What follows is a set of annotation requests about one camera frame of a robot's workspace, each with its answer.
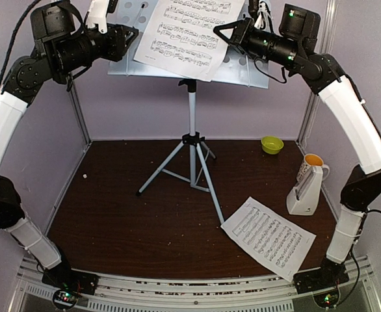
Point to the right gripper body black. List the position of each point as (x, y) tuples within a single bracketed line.
[(246, 41)]

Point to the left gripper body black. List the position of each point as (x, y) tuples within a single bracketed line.
[(114, 51)]

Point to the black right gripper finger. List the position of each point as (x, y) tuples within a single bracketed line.
[(231, 40), (234, 26)]

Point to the light blue music stand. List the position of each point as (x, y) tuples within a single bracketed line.
[(188, 159)]

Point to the sheet music page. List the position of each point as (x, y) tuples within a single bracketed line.
[(179, 37), (274, 242)]

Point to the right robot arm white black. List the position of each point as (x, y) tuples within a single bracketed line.
[(294, 49)]

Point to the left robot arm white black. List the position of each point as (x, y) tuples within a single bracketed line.
[(65, 46)]

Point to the green bowl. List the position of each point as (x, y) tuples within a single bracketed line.
[(271, 145)]

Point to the white mug orange inside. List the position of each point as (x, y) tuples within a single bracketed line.
[(309, 160)]

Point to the white metronome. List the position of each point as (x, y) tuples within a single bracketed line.
[(303, 198)]

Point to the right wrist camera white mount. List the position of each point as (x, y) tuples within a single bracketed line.
[(261, 14)]

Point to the aluminium corner post right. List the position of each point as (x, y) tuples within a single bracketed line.
[(313, 101)]

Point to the aluminium corner post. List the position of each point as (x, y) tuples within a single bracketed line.
[(79, 116), (313, 101)]

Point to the aluminium corner post left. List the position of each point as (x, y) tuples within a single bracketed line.
[(79, 116)]

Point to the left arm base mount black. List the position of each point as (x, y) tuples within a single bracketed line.
[(77, 282)]

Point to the aluminium front rail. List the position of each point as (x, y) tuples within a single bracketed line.
[(258, 293)]

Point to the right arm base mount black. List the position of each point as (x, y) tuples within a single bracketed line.
[(315, 280)]

